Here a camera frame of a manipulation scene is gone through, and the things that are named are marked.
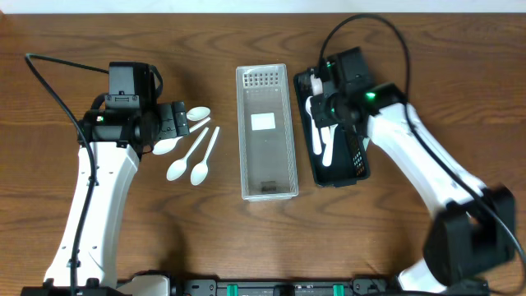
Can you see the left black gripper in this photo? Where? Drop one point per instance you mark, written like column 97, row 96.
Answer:
column 178, row 117

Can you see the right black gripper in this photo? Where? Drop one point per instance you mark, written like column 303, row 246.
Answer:
column 320, row 119

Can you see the white plastic spoon top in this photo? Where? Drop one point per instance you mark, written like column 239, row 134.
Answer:
column 198, row 113

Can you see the white plastic fork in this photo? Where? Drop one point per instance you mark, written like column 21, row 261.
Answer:
column 327, row 135
column 334, row 131

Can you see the pinkish white plastic spoon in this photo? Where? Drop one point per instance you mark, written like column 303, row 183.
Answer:
column 315, row 134

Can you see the black plastic mesh basket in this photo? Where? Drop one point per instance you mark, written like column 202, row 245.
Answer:
column 349, row 163

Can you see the light blue plastic fork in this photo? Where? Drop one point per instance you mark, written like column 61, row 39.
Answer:
column 365, row 142

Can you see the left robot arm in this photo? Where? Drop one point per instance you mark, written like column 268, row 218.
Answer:
column 115, row 166

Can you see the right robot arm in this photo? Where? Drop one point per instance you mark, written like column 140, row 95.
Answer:
column 473, row 226

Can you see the white label sticker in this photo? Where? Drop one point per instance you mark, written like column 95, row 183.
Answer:
column 262, row 121

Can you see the clear plastic mesh basket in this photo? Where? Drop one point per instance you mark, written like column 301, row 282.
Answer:
column 268, row 165

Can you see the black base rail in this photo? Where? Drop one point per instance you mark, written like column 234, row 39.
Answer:
column 159, row 283

